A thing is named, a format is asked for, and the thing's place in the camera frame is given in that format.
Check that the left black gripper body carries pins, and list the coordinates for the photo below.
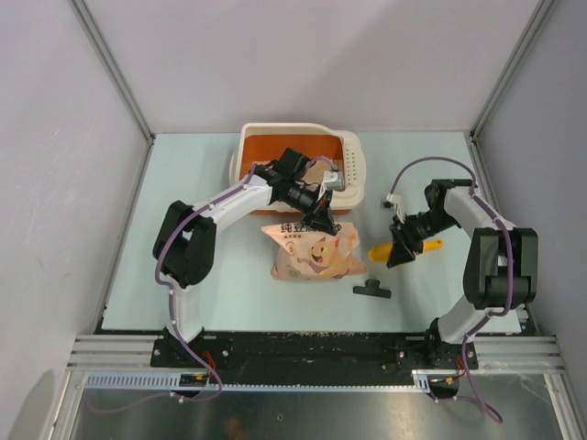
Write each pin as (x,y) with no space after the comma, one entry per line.
(304,200)

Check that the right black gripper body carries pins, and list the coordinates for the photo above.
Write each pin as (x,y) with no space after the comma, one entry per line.
(422,227)

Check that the yellow plastic scoop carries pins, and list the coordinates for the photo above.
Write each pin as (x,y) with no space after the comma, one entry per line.
(380,253)

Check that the pink cat litter bag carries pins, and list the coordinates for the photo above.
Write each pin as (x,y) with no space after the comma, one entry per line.
(306,254)

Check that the black bag clip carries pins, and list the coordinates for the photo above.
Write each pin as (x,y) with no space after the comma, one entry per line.
(372,288)

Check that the white orange litter box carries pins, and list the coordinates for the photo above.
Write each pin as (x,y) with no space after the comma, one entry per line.
(261,143)

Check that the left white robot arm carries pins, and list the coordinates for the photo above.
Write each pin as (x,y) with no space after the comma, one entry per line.
(185,246)

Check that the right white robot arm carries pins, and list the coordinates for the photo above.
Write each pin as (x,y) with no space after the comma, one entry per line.
(500,271)

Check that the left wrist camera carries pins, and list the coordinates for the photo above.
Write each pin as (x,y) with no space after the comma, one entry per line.
(332,181)

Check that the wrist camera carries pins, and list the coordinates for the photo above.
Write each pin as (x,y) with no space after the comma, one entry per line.
(332,181)
(394,202)

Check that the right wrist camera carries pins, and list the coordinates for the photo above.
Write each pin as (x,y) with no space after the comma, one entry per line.
(394,202)

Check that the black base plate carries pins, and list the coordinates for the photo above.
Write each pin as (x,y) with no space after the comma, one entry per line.
(315,359)

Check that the aluminium frame rail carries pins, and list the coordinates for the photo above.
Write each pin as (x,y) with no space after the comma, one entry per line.
(502,354)

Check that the grey cable duct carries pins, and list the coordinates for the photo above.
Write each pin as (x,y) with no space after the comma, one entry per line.
(146,381)

